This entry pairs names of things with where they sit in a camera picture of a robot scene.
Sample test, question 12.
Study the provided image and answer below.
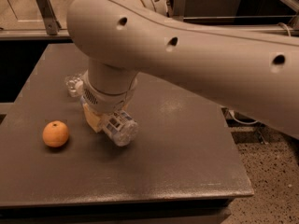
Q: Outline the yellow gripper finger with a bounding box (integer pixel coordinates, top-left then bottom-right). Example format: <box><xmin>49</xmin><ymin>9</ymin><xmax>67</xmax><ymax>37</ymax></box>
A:
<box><xmin>83</xmin><ymin>104</ymin><xmax>102</xmax><ymax>133</ymax></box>

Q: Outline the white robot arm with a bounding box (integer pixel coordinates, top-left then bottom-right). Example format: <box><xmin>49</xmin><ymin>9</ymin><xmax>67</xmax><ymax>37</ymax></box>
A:
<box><xmin>66</xmin><ymin>0</ymin><xmax>299</xmax><ymax>138</ymax></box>

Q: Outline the clear red-label plastic bottle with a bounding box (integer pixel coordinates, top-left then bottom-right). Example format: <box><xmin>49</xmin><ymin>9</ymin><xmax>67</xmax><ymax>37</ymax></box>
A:
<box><xmin>64</xmin><ymin>73</ymin><xmax>83</xmax><ymax>97</ymax></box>

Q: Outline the orange fruit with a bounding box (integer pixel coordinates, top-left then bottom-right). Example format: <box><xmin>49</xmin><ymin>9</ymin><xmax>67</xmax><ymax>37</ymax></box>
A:
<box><xmin>42</xmin><ymin>120</ymin><xmax>69</xmax><ymax>147</ymax></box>

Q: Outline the grey table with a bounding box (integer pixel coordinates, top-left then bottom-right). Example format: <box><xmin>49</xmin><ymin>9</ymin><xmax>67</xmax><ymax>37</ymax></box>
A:
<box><xmin>0</xmin><ymin>44</ymin><xmax>253</xmax><ymax>224</ymax></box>

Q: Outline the left metal bracket post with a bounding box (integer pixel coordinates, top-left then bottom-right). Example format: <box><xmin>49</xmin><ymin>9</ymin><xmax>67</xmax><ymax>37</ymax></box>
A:
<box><xmin>36</xmin><ymin>0</ymin><xmax>61</xmax><ymax>35</ymax></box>

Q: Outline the metal bracket post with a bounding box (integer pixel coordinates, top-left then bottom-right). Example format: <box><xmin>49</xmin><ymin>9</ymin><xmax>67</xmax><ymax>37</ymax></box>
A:
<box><xmin>36</xmin><ymin>0</ymin><xmax>61</xmax><ymax>35</ymax></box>
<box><xmin>171</xmin><ymin>0</ymin><xmax>186</xmax><ymax>21</ymax></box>

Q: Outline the white cable on floor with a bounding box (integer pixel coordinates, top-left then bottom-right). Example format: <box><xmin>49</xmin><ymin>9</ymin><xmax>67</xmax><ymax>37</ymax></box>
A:
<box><xmin>226</xmin><ymin>108</ymin><xmax>260</xmax><ymax>126</ymax></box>

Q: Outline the right metal bracket post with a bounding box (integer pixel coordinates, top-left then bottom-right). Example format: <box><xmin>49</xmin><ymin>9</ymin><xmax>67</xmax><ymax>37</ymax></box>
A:
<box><xmin>171</xmin><ymin>0</ymin><xmax>186</xmax><ymax>21</ymax></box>

